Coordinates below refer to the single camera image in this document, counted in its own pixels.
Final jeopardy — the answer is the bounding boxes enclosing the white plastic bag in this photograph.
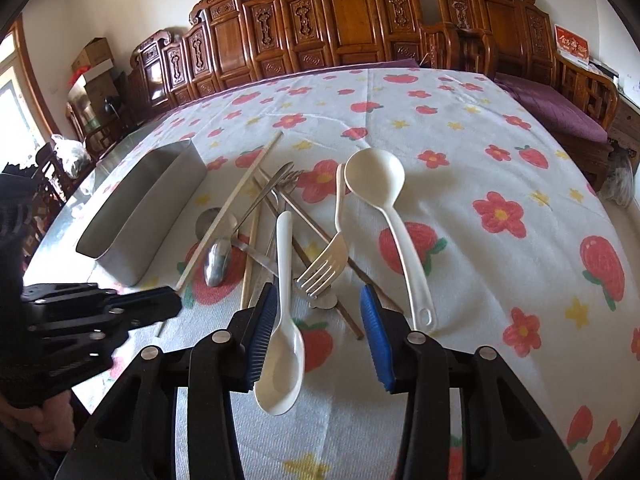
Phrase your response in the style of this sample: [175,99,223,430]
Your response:
[51,133,91,179]

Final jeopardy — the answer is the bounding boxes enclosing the carved wooden sofa bench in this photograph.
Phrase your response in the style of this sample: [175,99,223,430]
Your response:
[128,0,447,116]

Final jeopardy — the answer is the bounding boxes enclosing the dark brown chopstick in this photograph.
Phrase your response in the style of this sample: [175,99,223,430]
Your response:
[264,170,364,340]
[283,192,404,313]

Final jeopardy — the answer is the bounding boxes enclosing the grey plastic bag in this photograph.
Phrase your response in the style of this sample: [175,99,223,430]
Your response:
[599,148,634,208]

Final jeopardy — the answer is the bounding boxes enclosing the person's hand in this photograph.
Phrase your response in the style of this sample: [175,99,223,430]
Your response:
[1,390,75,452]

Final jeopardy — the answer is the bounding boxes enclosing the large cream plastic ladle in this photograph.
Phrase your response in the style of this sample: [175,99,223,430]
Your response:
[345,148,437,334]

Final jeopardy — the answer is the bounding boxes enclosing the cardboard boxes stack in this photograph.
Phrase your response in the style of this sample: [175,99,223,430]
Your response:
[67,37,122,131]

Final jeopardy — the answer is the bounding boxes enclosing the red paper box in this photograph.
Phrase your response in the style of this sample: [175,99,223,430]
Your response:
[554,24,590,68]

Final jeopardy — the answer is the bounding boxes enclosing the purple seat cushion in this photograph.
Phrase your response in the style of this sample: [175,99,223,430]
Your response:
[494,73,608,143]

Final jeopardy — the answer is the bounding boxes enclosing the stainless steel spoon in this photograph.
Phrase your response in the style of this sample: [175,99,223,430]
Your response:
[203,162,294,287]

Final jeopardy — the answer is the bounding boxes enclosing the carved wooden armchair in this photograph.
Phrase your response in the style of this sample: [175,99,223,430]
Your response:
[422,0,622,131]

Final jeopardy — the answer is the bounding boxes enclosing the light wooden chopstick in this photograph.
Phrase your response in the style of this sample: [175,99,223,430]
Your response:
[155,130,284,338]
[240,204,263,311]

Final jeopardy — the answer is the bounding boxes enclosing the cream plastic fork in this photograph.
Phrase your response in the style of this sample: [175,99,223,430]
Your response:
[296,164,348,298]

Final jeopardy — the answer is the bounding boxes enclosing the floral strawberry tablecloth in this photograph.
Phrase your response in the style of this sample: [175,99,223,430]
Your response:
[25,68,639,479]

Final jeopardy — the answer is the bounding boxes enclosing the small cream plastic spoon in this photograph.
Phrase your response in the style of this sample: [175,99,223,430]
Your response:
[255,211,305,416]

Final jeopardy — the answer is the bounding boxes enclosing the grey metal utensil box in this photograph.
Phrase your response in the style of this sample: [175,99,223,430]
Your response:
[76,140,207,287]

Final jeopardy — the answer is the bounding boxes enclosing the stainless steel fork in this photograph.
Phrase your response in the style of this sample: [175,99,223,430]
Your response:
[231,170,303,276]

